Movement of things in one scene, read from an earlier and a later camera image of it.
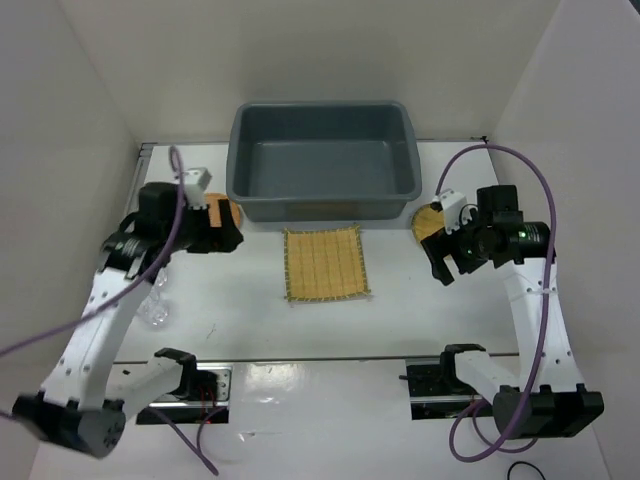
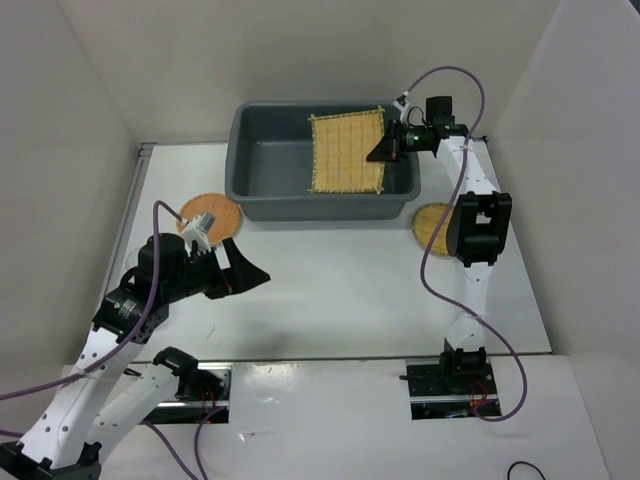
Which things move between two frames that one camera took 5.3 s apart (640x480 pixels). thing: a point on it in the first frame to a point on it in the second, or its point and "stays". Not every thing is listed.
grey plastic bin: [322, 161] stays
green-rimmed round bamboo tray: [427, 221] stays
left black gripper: [224, 239] to [241, 276]
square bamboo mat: [324, 262] to [341, 145]
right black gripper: [435, 249] to [389, 148]
